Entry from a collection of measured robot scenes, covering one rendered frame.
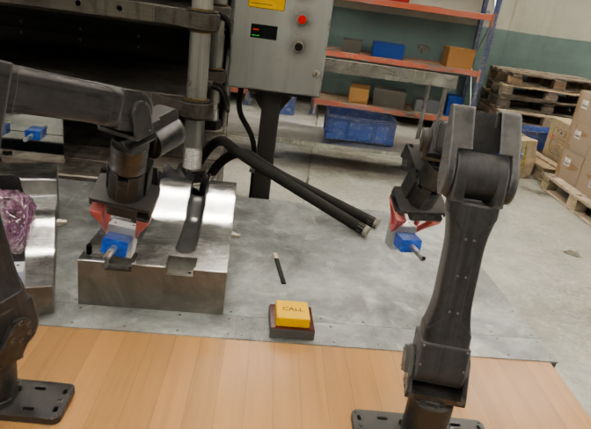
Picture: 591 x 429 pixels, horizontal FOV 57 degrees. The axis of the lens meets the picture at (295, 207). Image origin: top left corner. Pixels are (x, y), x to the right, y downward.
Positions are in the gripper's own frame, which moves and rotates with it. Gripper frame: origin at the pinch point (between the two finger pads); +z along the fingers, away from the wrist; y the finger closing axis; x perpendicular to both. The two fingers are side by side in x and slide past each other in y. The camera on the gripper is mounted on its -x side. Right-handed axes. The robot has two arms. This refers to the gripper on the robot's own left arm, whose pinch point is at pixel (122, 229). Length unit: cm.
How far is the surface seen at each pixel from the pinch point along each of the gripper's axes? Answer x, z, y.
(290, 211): -47, 28, -35
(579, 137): -336, 125, -304
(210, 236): -11.4, 8.7, -15.2
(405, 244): -11, -2, -53
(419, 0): -639, 150, -207
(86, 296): 6.7, 11.9, 3.8
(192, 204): -22.3, 11.2, -9.6
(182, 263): -0.7, 6.1, -11.2
